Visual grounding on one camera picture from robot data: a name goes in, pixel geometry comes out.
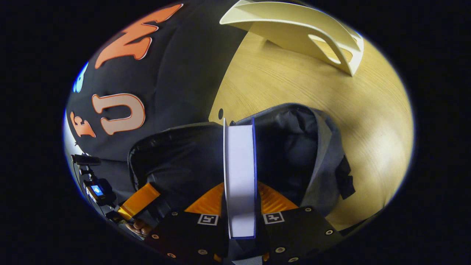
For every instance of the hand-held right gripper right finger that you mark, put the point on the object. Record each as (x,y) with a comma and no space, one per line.
(294,235)

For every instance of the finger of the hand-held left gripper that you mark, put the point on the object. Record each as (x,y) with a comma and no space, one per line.
(140,200)

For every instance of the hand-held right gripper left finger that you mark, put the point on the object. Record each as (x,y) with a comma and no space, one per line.
(187,235)

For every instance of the grey schoolbag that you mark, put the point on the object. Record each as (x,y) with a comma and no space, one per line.
(323,154)

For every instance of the blue cover book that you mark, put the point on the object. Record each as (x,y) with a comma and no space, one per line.
(239,165)

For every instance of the cream plastic bookshelf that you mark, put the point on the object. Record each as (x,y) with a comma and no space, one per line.
(294,22)

